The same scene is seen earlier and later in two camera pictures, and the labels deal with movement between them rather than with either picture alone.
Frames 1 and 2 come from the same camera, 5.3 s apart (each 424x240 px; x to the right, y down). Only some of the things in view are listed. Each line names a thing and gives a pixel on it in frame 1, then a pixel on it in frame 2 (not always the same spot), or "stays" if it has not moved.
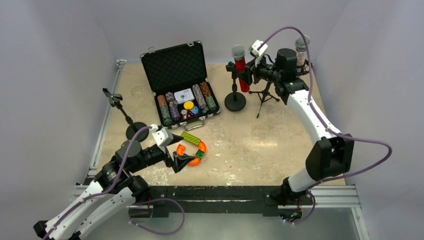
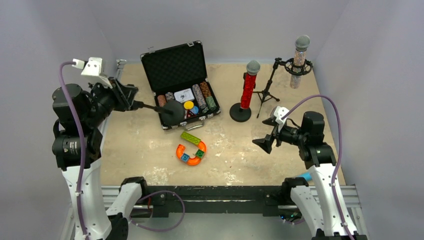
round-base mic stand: x=133 y=127 to x=172 y=112
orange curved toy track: x=180 y=150 stays
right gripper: x=250 y=72 to x=274 y=133
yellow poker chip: x=188 y=105 stays
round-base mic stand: x=234 y=102 to x=237 y=114
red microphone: x=238 y=53 to x=252 y=68
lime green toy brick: x=191 y=138 stays
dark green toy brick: x=199 y=153 stays
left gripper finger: x=176 y=138 to x=128 y=91
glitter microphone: x=301 y=47 stays
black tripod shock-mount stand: x=263 y=94 stays
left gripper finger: x=181 y=161 to x=129 y=105
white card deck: x=184 y=95 stays
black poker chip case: x=177 y=76 stays
